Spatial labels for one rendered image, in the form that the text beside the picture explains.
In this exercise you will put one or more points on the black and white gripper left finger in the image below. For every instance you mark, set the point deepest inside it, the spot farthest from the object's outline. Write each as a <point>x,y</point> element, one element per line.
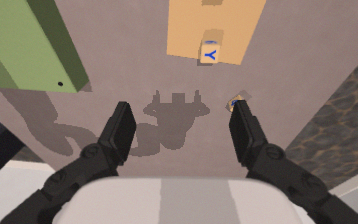
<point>112,148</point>

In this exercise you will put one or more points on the tan mat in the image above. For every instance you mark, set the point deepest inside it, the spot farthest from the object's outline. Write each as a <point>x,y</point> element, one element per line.
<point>232,22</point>

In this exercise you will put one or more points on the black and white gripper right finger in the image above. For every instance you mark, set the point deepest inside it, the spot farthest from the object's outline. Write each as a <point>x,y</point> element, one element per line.
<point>301,187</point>

